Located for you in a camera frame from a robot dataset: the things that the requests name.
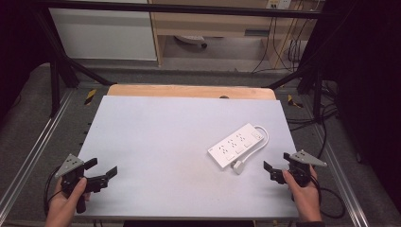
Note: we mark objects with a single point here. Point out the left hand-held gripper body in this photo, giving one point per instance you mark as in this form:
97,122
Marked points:
71,178

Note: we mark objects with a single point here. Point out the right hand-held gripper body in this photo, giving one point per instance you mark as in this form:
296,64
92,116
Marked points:
299,171

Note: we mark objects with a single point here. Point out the white power strip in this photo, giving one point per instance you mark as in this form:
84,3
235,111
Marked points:
235,145

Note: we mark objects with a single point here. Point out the person's right hand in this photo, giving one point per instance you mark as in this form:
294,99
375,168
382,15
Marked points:
305,198

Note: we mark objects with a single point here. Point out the person's left hand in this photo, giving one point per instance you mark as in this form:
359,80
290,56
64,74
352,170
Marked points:
61,206

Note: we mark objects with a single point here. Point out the black metal stand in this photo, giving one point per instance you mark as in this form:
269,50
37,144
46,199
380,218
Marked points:
55,82
317,91

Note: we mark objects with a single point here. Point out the black curtain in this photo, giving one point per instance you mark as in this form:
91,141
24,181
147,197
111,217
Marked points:
369,78
19,47

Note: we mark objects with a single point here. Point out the white cabinet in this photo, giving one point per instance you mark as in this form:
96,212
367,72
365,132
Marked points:
104,34

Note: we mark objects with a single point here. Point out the white object with black wheel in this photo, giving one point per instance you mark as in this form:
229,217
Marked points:
189,39

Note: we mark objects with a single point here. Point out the light wooden desk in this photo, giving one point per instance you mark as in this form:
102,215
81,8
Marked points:
205,23

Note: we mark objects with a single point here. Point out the aluminium rail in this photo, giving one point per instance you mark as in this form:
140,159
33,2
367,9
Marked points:
34,148
342,183

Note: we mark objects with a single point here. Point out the white wall socket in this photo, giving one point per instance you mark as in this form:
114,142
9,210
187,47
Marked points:
279,3

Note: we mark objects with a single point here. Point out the black horizontal frame bar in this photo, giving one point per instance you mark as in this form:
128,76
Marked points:
189,8

